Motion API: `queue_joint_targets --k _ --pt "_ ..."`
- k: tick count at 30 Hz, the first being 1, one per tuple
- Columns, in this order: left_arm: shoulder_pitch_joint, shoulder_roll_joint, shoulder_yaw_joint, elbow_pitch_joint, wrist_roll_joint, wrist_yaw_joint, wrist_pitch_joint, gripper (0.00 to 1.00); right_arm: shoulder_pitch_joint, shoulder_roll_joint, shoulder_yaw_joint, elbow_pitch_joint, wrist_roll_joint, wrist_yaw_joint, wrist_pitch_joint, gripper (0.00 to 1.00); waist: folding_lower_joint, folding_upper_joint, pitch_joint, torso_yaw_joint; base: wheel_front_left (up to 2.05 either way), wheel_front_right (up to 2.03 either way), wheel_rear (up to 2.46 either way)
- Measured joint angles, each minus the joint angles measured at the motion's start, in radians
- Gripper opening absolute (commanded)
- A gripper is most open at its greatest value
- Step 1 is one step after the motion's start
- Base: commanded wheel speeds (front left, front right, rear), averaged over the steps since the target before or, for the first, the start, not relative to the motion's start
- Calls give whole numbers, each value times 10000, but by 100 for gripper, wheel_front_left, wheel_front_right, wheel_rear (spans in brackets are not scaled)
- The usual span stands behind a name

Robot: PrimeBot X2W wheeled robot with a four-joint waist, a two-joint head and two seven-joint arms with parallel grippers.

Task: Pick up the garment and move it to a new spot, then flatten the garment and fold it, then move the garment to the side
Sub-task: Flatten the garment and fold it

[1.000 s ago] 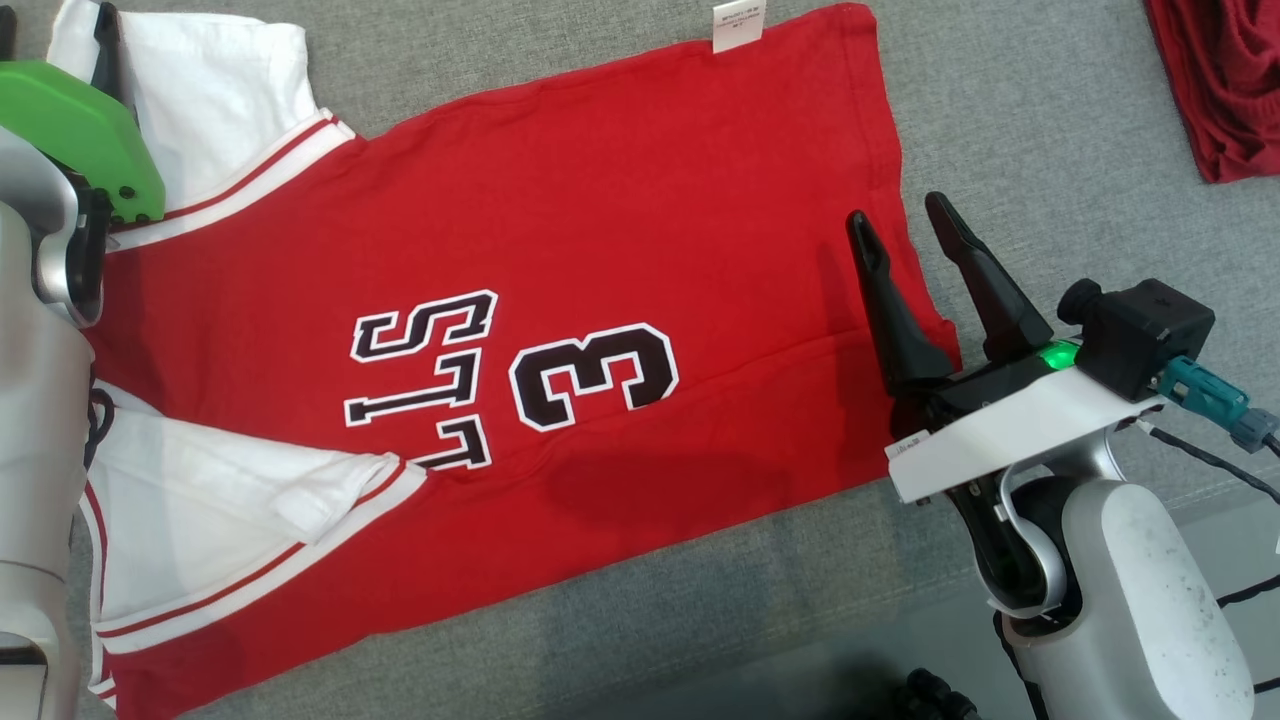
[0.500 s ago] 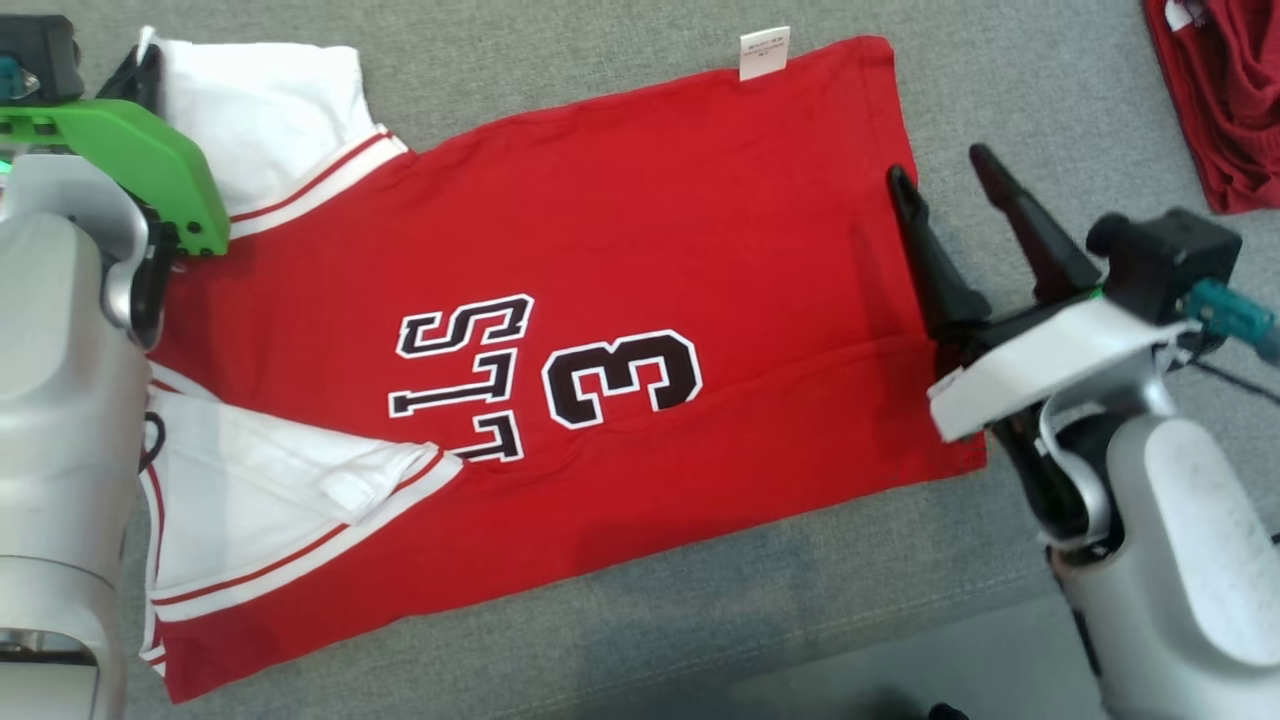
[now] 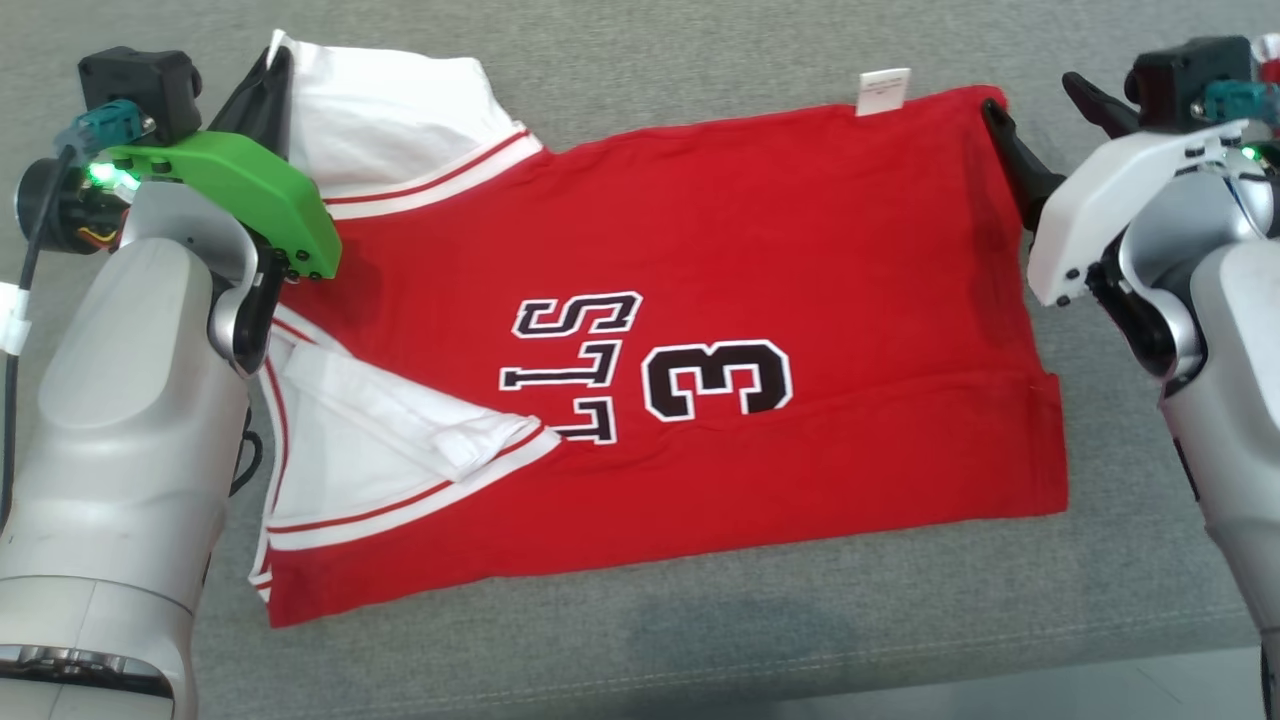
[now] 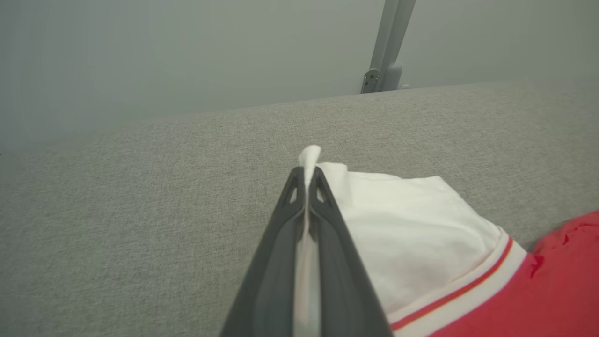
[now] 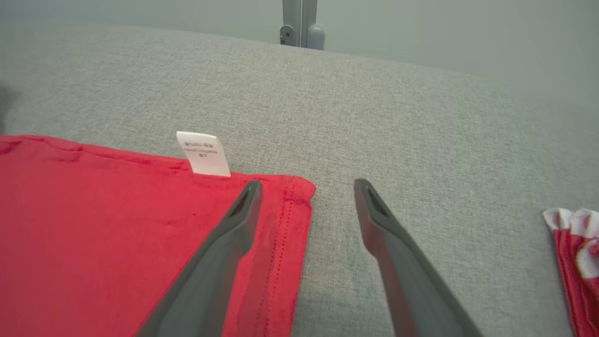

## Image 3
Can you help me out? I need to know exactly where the teal camera connector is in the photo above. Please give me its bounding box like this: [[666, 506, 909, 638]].
[[55, 98, 156, 161], [1200, 78, 1280, 126]]

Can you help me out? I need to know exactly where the teal right camera connector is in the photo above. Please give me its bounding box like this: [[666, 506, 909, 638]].
[[1200, 78, 1280, 126]]

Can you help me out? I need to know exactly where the red white numbered jersey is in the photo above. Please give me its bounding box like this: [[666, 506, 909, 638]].
[[248, 28, 1069, 629]]

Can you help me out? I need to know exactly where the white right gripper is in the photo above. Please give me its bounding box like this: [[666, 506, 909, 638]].
[[980, 72, 1251, 306]]

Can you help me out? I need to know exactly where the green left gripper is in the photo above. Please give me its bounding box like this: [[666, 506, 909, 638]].
[[105, 45, 341, 281]]

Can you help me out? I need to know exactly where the teal left camera connector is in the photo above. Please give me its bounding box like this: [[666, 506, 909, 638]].
[[55, 98, 156, 161]]

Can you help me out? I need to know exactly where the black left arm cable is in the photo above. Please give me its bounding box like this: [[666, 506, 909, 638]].
[[0, 150, 76, 531]]

